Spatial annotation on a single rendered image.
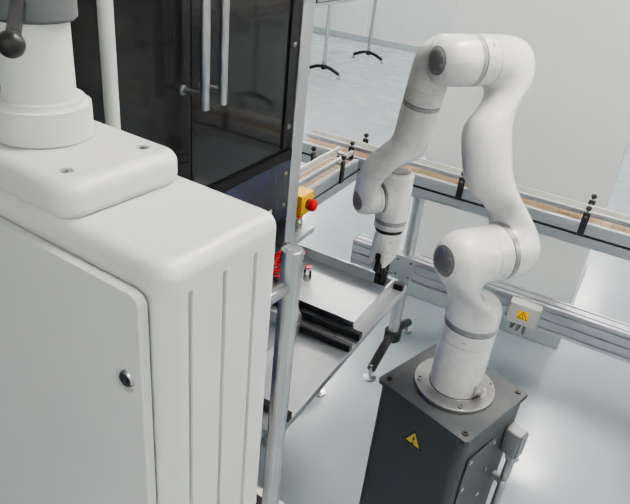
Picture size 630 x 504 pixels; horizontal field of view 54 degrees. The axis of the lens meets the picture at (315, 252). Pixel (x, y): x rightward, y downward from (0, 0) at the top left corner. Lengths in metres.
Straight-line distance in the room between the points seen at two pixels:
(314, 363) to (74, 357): 0.90
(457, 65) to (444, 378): 0.68
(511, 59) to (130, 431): 0.99
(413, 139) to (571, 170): 1.58
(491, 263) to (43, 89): 0.89
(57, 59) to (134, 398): 0.33
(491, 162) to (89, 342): 0.88
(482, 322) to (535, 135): 1.71
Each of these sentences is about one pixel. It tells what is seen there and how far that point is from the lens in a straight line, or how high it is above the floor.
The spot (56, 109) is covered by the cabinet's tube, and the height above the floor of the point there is 1.62.
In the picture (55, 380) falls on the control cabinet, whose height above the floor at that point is 1.36.
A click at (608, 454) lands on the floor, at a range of 2.88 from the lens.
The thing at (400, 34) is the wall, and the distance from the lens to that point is 10.15.
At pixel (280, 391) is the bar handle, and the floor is 1.27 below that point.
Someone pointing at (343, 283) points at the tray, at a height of 0.88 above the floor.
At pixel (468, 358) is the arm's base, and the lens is 1.40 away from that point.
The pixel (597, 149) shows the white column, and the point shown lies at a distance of 2.93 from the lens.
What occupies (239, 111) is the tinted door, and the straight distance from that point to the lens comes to 1.53.
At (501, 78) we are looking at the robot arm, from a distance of 1.30.
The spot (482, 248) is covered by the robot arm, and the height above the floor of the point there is 1.27.
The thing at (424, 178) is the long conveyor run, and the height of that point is 0.93.
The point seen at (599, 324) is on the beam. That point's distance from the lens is 2.57.
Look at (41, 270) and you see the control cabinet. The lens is 0.62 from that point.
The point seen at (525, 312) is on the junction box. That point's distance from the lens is 2.54.
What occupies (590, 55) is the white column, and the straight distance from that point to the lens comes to 2.87.
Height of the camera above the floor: 1.82
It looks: 29 degrees down
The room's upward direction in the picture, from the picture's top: 6 degrees clockwise
